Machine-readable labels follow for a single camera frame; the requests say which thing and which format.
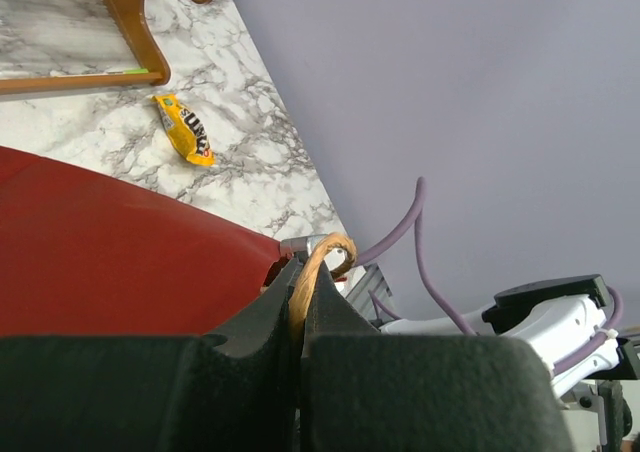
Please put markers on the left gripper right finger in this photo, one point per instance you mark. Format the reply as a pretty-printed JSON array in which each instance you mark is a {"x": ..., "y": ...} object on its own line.
[{"x": 366, "y": 391}]

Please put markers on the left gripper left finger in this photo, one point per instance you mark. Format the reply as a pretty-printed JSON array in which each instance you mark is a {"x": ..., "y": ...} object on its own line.
[{"x": 231, "y": 389}]

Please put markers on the red brown paper bag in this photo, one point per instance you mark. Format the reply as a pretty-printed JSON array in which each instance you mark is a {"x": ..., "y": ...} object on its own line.
[{"x": 85, "y": 255}]

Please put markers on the yellow M&M's candy bag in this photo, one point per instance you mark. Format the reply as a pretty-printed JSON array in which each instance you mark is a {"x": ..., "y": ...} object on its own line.
[{"x": 185, "y": 130}]

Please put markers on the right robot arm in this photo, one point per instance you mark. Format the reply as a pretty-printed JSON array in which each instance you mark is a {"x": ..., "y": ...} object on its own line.
[{"x": 570, "y": 323}]

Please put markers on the wooden two-tier rack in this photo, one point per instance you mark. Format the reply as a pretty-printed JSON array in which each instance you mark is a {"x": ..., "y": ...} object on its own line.
[{"x": 59, "y": 45}]

